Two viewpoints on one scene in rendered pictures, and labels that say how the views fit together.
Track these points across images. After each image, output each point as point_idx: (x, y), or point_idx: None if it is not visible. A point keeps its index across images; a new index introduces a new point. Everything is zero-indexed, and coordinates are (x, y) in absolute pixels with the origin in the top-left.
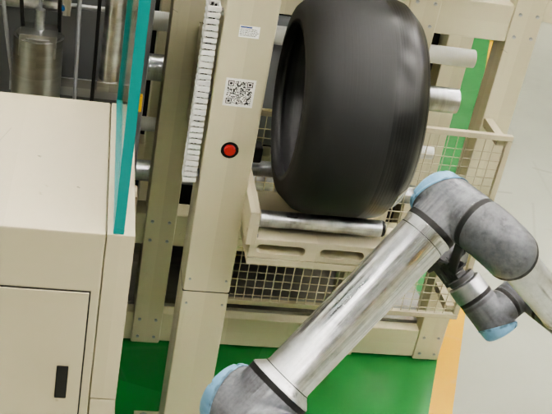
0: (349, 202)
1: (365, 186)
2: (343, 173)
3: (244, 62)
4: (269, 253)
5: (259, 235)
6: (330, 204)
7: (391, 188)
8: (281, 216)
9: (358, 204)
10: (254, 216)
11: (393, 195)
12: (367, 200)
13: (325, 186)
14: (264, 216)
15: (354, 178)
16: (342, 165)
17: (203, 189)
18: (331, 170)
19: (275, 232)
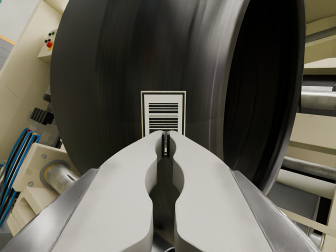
0: (75, 110)
1: (84, 52)
2: (66, 29)
3: None
4: (22, 216)
5: (36, 188)
6: (64, 122)
7: (118, 47)
8: (64, 172)
9: (84, 116)
10: (31, 147)
11: (126, 77)
12: (90, 98)
13: (51, 64)
14: (53, 166)
15: (74, 36)
16: (68, 14)
17: (61, 147)
18: (58, 28)
19: (53, 198)
